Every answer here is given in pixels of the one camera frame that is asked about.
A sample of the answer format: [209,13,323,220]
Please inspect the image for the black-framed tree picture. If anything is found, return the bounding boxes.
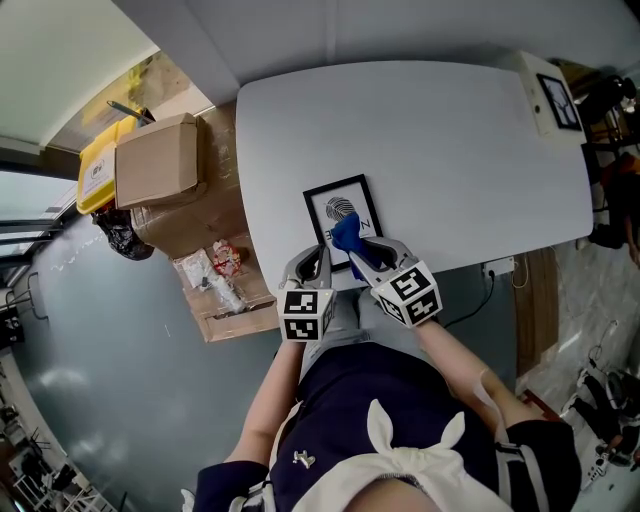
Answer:
[535,73,584,132]

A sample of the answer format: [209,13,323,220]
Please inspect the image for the white bow collar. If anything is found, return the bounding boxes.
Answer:
[294,399,501,512]

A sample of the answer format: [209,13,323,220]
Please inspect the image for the white box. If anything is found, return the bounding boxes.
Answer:
[517,49,586,146]

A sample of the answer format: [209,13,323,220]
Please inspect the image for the white power strip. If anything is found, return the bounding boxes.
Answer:
[482,255,516,277]

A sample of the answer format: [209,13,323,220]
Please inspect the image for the yellow bin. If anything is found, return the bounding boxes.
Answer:
[75,118,139,216]

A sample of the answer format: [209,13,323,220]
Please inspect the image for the grey trousers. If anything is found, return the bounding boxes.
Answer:
[299,287,436,371]

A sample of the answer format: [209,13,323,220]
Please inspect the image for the white table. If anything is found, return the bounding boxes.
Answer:
[234,59,596,291]

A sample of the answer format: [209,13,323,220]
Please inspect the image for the white plastic packet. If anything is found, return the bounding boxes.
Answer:
[179,249,216,291]

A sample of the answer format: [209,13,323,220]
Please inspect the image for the large flattened cardboard box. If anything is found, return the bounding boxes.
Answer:
[130,102,280,344]

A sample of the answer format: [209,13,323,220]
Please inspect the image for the red patterned packet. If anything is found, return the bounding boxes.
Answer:
[212,239,247,277]

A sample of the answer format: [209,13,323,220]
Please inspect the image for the black photo frame fingerprint print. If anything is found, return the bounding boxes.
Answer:
[302,173,385,274]

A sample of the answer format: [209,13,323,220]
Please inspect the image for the navy shirt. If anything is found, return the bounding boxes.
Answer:
[197,342,584,512]

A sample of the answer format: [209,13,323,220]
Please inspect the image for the blue cloth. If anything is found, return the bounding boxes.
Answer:
[329,212,374,281]

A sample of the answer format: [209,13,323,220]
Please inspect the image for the black rubbish bag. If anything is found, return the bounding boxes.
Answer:
[92,207,155,261]

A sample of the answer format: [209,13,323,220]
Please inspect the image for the black-framed window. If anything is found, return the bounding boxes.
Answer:
[0,132,81,271]

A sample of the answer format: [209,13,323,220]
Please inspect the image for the black cable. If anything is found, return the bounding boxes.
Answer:
[442,272,496,329]

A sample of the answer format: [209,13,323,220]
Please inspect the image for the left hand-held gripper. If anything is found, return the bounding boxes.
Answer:
[277,243,338,344]

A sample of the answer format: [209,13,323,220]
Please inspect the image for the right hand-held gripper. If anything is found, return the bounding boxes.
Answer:
[348,237,445,330]

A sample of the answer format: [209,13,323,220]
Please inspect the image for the brown wooden board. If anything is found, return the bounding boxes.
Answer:
[513,247,560,379]

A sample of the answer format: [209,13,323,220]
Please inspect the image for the grey metal handle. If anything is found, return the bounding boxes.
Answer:
[106,98,155,124]

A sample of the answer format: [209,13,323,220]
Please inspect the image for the person's left forearm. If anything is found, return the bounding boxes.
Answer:
[222,339,306,464]

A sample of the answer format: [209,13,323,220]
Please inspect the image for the brown cardboard box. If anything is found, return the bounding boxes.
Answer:
[113,112,209,211]

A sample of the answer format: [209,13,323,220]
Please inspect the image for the person's head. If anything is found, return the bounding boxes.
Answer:
[344,473,511,512]

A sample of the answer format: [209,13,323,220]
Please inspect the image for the person's right forearm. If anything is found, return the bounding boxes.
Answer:
[414,317,541,436]

